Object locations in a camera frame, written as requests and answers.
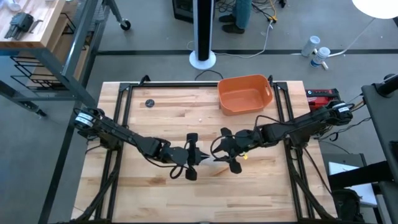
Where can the white round tabletop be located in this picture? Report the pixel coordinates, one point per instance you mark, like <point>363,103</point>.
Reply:
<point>376,7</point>

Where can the plain white canister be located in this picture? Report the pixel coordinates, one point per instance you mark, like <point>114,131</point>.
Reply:
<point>311,46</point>

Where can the person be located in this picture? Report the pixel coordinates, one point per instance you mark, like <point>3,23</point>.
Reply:
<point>242,12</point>

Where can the dark grey side table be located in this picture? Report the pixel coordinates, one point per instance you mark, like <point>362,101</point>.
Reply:
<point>385,124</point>

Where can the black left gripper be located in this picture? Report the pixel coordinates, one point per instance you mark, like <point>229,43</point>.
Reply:
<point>193,157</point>

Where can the black tool set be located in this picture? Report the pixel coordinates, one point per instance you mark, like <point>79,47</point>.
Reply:
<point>20,23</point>

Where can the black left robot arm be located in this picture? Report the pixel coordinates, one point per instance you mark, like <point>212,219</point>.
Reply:
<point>118,132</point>

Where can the black white tower fan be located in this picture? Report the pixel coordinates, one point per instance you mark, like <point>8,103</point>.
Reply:
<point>202,31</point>

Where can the white paper sheet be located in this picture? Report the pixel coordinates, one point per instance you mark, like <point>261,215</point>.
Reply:
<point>340,169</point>

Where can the white canister with blue label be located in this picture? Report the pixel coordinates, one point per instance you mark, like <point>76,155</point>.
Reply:
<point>319,56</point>

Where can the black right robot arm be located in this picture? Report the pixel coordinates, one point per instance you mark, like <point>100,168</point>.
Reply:
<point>298,127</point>

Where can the small black round cap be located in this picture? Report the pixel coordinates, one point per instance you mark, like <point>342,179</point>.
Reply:
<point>150,103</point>

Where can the black aluminium table frame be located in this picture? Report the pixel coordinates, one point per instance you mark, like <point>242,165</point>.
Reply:
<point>174,84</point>

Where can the grey steel bench frame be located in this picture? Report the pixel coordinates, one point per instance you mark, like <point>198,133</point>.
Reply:
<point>81,31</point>

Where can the wooden workbench top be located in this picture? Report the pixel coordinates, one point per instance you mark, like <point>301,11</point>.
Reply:
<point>46,21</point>

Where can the black box on floor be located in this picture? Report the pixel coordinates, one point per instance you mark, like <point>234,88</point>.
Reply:
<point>182,11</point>

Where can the red black tool case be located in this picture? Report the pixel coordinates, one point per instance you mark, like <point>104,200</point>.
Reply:
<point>320,92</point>

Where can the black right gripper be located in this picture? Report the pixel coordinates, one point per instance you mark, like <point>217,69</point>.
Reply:
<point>245,141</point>

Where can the black caster wheel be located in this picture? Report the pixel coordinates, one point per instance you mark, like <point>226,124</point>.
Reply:
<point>125,25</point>

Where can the orange plastic basket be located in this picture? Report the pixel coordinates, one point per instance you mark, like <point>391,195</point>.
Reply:
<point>242,99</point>

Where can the black bag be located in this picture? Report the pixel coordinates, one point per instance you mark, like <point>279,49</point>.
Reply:
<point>348,205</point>

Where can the small yellow tag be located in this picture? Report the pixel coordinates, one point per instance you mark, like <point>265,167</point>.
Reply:
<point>245,157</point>

